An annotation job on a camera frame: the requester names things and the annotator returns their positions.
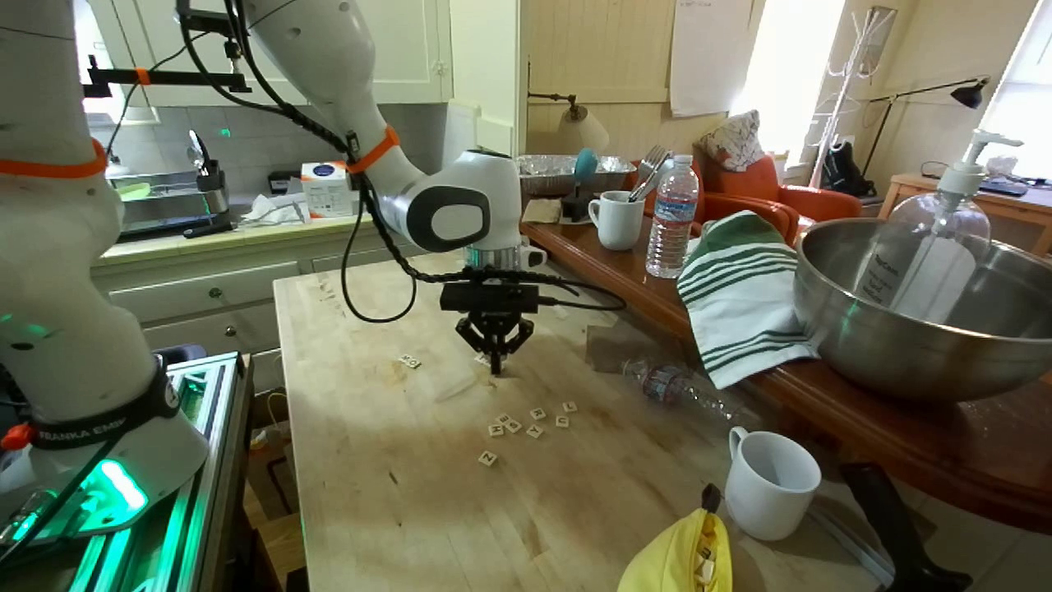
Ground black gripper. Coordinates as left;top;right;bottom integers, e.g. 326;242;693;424
456;310;540;378

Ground white ceramic mug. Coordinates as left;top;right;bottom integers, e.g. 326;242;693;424
585;188;652;253
720;424;826;546

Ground crumpled clear plastic bottle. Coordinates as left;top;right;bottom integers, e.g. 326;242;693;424
585;321;759;424

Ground aluminium foil tray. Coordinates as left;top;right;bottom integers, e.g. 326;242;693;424
514;151;642;205

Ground metal ladle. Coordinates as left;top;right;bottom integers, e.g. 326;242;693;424
624;160;664;207

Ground clear plastic water bottle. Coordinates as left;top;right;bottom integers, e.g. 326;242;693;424
642;151;702;281

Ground lamp with cream shade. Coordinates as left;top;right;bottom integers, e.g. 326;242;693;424
527;90;611;159

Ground white wipes canister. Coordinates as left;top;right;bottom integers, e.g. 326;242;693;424
298;159;353;217

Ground green white striped towel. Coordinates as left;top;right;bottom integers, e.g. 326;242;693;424
675;207;826;394

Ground crumpled white cloth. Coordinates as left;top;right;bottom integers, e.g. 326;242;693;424
240;192;308;230

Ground yellow banana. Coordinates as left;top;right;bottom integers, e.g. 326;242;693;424
615;481;739;592

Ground white upper kitchen cabinets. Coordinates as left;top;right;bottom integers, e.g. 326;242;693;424
85;0;453;109

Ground white kitchen counter cabinets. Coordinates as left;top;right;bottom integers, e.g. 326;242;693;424
92;209;441;372

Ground patterned cushion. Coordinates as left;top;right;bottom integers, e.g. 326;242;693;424
701;109;765;173

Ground black kitchen faucet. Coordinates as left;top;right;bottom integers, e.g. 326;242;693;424
181;128;236;240

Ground orange armchair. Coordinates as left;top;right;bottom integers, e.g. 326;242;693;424
693;151;869;240

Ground black shoes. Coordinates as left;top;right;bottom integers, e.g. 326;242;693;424
817;138;882;200

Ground black mounting rod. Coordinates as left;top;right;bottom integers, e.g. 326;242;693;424
82;53;257;98

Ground stainless steel mixing bowl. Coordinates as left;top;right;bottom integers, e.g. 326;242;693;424
793;213;1052;409

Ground white coat stand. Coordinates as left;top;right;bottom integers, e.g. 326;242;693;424
808;3;896;192

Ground clear pump sanitizer bottle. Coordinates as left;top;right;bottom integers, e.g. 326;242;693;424
850;128;1029;325

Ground black stand leg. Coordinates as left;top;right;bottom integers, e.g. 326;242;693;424
838;458;973;592

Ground dark brown wooden table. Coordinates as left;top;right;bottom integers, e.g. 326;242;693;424
524;217;1052;539

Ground black desk lamp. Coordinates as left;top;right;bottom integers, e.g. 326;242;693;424
864;74;994;192

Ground light wooden desk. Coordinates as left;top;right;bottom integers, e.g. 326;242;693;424
873;169;1052;257

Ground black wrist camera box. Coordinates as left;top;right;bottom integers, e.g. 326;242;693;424
438;278;541;315

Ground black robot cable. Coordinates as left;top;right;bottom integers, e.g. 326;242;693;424
174;0;627;329

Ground orange velcro strap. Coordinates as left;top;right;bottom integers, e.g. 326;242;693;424
0;138;112;184
346;125;404;178

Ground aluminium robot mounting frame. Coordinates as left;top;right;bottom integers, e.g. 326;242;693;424
0;349;257;592

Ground white wall poster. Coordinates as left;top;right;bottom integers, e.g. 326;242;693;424
666;0;759;120

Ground black stereo camera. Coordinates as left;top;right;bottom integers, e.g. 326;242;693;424
174;6;244;39

